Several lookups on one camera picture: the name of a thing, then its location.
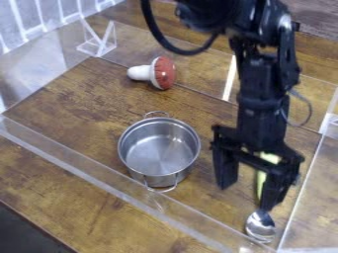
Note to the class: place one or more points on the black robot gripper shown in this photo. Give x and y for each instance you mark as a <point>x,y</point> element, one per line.
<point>255,143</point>

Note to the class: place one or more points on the green handled metal spoon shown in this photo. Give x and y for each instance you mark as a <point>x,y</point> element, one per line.
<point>259,224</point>

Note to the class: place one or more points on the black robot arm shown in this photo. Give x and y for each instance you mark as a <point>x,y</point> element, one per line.
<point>260,34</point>

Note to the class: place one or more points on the stainless steel pot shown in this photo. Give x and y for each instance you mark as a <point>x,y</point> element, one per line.
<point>157,148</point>

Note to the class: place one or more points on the red white toy mushroom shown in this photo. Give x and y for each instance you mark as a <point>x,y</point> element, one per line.
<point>159,72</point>

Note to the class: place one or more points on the black bar on table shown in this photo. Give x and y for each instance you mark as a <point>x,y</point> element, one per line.
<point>295,26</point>

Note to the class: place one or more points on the clear acrylic triangular bracket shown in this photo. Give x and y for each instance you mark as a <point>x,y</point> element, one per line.
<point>95,45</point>

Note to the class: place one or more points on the clear acrylic enclosure wall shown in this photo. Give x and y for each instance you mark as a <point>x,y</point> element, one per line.
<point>40,32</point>

